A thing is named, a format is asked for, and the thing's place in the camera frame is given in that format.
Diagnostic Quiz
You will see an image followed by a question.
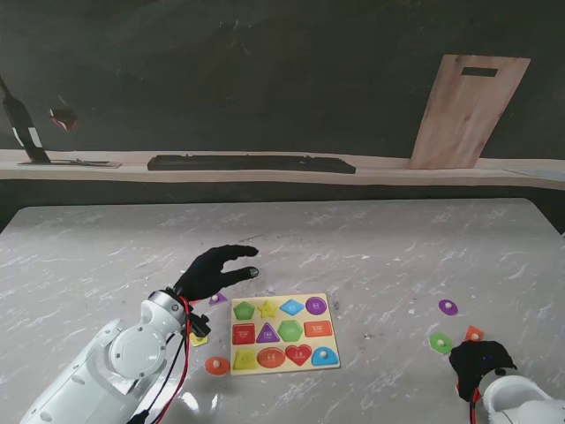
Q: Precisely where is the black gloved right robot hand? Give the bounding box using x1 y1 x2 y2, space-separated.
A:
448 339 517 403

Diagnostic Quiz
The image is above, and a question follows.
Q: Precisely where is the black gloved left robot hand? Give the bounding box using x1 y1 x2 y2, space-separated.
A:
174 244 261 304

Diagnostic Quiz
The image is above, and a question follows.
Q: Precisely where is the wooden shape puzzle board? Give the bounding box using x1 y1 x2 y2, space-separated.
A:
229 292 342 376

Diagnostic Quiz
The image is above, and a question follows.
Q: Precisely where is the blue semicircle puzzle piece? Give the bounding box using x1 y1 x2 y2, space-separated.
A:
311 346 341 367

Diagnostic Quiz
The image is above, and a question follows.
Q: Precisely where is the green hexagon puzzle piece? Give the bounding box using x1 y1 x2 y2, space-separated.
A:
428 331 455 354

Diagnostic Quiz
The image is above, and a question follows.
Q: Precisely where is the orange oval puzzle piece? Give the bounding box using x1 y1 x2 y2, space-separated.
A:
204 356 231 376

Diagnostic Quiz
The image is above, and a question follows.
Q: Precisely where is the wooden cutting board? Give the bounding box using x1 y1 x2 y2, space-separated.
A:
408 54 532 170

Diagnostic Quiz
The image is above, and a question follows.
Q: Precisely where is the long black tray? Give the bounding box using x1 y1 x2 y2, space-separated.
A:
147 154 357 175

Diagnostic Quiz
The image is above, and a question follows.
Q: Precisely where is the light wooden shelf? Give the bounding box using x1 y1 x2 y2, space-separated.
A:
0 148 565 191

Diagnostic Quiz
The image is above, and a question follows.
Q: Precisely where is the wine glass with red wine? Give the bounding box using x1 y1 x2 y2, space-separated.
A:
48 95 87 164

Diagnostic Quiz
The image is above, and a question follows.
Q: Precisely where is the dark wine bottle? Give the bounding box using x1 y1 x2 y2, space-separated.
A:
0 77 52 163

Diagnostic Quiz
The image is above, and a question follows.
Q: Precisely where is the red cable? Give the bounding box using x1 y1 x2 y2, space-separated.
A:
152 298 195 424
468 388 482 424

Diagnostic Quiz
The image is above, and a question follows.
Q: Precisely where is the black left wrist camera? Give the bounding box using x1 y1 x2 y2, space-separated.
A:
187 312 212 339

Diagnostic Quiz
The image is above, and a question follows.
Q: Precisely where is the black cable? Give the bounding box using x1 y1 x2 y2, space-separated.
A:
127 330 189 424

